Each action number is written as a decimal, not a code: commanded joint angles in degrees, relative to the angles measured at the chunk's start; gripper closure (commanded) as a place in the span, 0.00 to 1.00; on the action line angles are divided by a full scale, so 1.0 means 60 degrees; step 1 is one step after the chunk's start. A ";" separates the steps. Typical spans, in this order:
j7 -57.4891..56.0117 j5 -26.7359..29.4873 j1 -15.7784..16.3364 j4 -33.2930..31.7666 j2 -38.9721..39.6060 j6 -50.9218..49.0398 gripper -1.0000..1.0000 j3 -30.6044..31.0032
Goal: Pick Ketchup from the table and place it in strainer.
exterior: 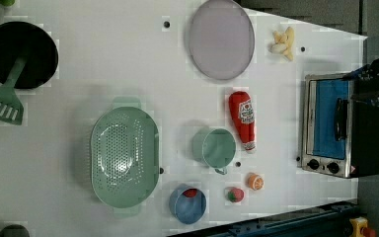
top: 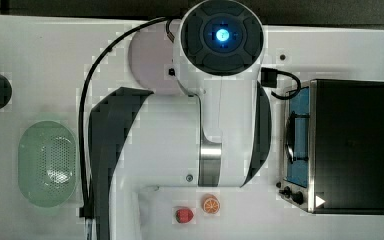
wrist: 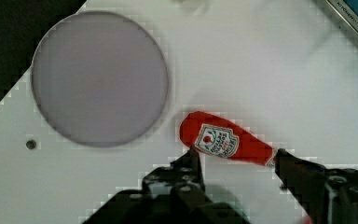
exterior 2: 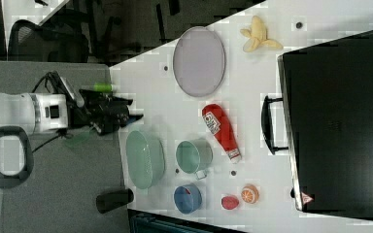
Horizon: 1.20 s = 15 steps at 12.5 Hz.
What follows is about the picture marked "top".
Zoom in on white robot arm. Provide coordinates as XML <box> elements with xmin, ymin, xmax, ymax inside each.
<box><xmin>88</xmin><ymin>0</ymin><xmax>271</xmax><ymax>240</ymax></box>

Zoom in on green oval strainer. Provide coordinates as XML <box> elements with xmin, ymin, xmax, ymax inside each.
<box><xmin>18</xmin><ymin>121</ymin><xmax>77</xmax><ymax>208</ymax></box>

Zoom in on lilac round plate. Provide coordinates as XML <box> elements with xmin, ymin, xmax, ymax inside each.
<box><xmin>128</xmin><ymin>21</ymin><xmax>183</xmax><ymax>95</ymax></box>

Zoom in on orange slice toy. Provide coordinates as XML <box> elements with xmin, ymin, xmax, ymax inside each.
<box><xmin>202</xmin><ymin>195</ymin><xmax>220</xmax><ymax>214</ymax></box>

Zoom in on red strawberry toy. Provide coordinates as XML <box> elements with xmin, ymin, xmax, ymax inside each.
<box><xmin>175</xmin><ymin>208</ymin><xmax>194</xmax><ymax>224</ymax></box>

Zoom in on black toaster oven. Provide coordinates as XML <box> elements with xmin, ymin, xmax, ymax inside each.
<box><xmin>277</xmin><ymin>79</ymin><xmax>384</xmax><ymax>215</ymax></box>

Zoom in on black usb cable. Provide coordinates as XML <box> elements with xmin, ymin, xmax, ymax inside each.
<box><xmin>260</xmin><ymin>67</ymin><xmax>302</xmax><ymax>101</ymax></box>

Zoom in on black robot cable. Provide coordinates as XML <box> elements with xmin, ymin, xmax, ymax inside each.
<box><xmin>78</xmin><ymin>16</ymin><xmax>173</xmax><ymax>240</ymax></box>

